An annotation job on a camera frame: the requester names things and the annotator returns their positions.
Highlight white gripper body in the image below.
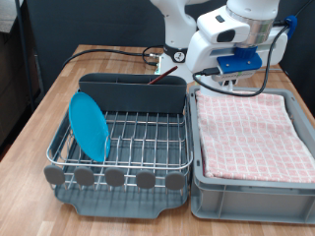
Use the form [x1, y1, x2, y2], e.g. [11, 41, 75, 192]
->
[185, 29, 289, 83]

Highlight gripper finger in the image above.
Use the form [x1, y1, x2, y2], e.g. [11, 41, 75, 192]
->
[222, 79, 235, 91]

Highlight reddish brown wooden spoon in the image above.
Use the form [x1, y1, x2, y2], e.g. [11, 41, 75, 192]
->
[148, 64, 179, 85]

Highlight blue plastic plate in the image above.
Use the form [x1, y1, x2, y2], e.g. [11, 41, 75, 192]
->
[68, 90, 112, 163]

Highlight pink checkered dish cloth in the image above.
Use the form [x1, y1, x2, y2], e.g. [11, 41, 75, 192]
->
[195, 89, 315, 184]

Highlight dark grey cutlery caddy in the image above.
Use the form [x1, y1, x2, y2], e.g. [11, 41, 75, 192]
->
[78, 72, 188, 114]

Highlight grey plastic crate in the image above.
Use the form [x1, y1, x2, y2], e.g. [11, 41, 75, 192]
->
[187, 85, 315, 225]

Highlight grey plastic drain tray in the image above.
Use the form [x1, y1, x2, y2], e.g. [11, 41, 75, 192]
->
[53, 107, 190, 219]

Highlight black metal pole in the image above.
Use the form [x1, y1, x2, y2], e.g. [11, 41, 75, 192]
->
[14, 0, 37, 112]

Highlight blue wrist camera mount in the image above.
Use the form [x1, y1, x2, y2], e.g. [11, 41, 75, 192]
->
[216, 46, 263, 76]

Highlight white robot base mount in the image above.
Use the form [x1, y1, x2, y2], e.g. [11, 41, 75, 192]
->
[154, 53, 198, 84]

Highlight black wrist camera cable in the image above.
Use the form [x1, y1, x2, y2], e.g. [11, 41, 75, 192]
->
[192, 19, 291, 98]

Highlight blue cable strap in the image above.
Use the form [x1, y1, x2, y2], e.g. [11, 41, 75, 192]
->
[283, 15, 298, 40]

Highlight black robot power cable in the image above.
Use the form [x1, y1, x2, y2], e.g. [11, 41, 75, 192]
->
[61, 44, 165, 70]

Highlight metal wire dish rack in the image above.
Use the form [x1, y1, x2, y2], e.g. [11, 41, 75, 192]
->
[42, 88, 194, 193]

